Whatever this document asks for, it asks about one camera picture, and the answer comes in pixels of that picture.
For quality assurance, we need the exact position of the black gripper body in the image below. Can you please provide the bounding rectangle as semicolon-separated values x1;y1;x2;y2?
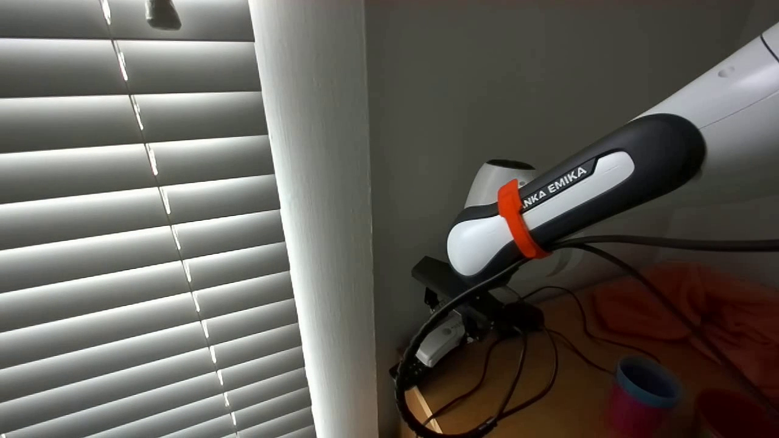
462;284;549;343

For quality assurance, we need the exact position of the pink cup blue rim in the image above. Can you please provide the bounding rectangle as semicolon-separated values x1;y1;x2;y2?
607;354;684;438

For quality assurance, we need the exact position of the orange cloth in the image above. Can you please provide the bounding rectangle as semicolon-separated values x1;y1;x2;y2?
582;260;779;400

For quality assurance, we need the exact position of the red round object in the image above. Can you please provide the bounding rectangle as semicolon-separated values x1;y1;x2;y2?
694;387;779;438

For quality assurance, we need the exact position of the white slatted window blind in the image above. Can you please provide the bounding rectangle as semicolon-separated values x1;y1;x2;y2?
0;0;319;438

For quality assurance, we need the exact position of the dark blind wand knob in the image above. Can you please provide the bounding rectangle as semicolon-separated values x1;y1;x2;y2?
142;0;184;32

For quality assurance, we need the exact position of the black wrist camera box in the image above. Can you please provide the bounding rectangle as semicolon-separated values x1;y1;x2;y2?
409;252;490;307

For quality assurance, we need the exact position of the thin dark red cable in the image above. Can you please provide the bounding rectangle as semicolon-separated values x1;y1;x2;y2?
520;282;653;380
421;336;509;434

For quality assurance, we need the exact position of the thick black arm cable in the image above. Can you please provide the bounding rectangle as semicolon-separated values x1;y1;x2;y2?
393;232;779;438

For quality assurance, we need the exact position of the orange strap on arm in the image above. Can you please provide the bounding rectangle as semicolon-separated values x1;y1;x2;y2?
494;176;551;262

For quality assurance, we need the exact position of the white window frame trim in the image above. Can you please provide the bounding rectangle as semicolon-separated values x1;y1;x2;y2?
246;0;383;438

